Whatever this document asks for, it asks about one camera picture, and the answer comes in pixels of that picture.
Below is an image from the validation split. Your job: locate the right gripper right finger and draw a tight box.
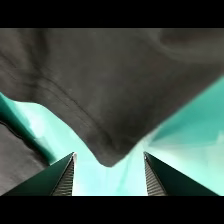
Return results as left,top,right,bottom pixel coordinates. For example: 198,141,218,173
143,151,220,197

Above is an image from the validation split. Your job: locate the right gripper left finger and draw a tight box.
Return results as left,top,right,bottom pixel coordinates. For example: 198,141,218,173
2,151,77,197

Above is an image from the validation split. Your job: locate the black T-shirt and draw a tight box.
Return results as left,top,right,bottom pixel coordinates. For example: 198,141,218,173
0,27,224,196

